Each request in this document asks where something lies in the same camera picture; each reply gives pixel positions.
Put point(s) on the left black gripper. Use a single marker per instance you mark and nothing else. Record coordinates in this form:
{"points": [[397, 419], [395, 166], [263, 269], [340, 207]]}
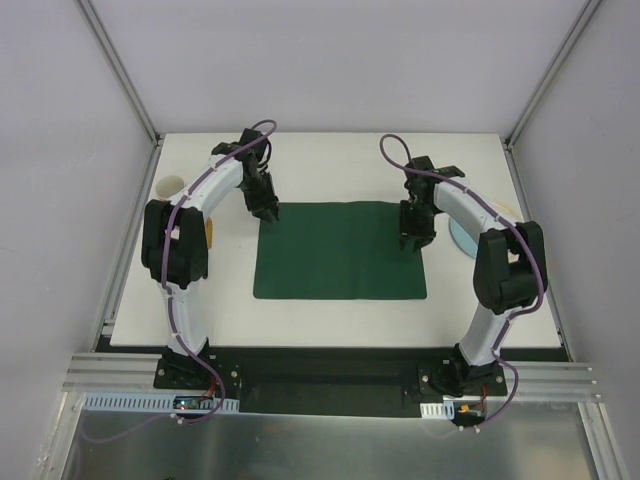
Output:
{"points": [[263, 201]]}

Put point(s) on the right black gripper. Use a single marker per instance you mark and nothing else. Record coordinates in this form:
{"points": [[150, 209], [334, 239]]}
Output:
{"points": [[416, 229]]}

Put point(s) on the cream and blue plate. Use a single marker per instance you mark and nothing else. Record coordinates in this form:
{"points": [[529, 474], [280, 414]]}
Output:
{"points": [[465, 242]]}

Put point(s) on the gold knife black handle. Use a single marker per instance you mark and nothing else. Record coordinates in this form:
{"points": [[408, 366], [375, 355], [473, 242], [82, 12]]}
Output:
{"points": [[210, 232]]}

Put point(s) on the dark green placemat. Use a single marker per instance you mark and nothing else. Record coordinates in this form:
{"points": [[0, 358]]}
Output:
{"points": [[336, 251]]}

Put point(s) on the orange mug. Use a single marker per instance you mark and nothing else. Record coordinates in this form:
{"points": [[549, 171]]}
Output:
{"points": [[168, 186]]}

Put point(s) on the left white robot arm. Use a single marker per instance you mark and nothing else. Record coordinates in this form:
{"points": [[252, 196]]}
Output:
{"points": [[176, 236]]}

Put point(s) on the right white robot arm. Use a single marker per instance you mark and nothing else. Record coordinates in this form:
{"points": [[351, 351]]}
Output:
{"points": [[509, 276]]}

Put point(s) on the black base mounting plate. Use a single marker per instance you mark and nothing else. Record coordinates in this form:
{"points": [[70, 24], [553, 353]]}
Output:
{"points": [[359, 382]]}

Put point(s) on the right white cable duct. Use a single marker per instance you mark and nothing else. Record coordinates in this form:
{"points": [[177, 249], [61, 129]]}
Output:
{"points": [[438, 411]]}

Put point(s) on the white cable duct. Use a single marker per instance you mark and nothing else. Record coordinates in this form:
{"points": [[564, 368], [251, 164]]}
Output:
{"points": [[158, 403], [438, 411]]}

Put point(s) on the right aluminium frame post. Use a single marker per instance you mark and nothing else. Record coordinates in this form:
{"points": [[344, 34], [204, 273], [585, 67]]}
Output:
{"points": [[567, 45]]}

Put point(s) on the aluminium frame post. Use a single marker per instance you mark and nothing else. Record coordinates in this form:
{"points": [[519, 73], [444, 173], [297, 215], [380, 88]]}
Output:
{"points": [[567, 45], [108, 49]]}

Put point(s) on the aluminium rail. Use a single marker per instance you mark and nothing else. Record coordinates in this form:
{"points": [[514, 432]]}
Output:
{"points": [[111, 371]]}

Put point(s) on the left white cable duct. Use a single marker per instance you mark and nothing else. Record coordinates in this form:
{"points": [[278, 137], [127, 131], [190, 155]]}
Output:
{"points": [[158, 403]]}

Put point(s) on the left aluminium frame post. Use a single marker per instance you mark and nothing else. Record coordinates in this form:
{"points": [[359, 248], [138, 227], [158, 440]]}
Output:
{"points": [[108, 49]]}

